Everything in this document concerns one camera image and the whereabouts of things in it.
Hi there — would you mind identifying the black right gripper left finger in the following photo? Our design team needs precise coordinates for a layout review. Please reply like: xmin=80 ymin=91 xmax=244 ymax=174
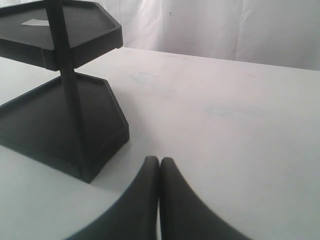
xmin=68 ymin=156 xmax=159 ymax=240

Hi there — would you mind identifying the white backdrop curtain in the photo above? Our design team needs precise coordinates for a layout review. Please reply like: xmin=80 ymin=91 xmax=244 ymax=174
xmin=101 ymin=0 xmax=320 ymax=70

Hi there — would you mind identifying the grey tape strip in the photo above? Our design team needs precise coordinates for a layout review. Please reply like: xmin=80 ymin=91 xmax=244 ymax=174
xmin=21 ymin=19 xmax=50 ymax=27

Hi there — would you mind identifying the black tiered shelf rack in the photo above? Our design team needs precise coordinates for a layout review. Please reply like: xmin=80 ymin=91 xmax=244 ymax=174
xmin=0 ymin=0 xmax=130 ymax=183

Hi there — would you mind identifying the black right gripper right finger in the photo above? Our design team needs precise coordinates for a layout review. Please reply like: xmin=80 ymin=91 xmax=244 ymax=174
xmin=159 ymin=157 xmax=249 ymax=240

